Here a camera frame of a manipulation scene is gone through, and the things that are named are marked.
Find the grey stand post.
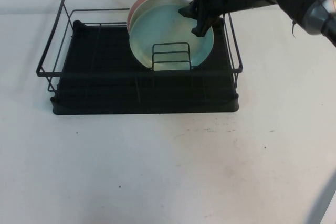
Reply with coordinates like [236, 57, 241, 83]
[313, 171, 336, 224]

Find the black plastic drain tray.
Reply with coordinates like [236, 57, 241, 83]
[50, 15, 240, 115]

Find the cream round plate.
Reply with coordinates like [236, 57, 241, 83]
[130, 0, 186, 27]

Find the teal round plate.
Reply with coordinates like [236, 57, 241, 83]
[129, 4, 215, 72]

